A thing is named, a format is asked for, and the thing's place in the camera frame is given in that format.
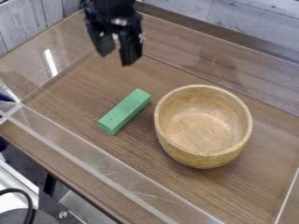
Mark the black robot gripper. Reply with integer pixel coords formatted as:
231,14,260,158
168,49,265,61
80,0,144,67

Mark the green rectangular block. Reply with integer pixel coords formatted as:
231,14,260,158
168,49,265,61
97,88,151,135

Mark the light wooden bowl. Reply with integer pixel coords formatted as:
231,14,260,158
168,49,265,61
153,85,253,169

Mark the black table leg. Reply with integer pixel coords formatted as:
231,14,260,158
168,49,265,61
42,174,56,196

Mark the clear acrylic enclosure wall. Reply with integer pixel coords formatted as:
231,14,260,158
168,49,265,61
0,13,299,224

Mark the black cable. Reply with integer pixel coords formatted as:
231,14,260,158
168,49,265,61
0,187,36,224

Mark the black metal mount plate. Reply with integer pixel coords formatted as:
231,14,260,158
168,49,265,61
38,191,86,224

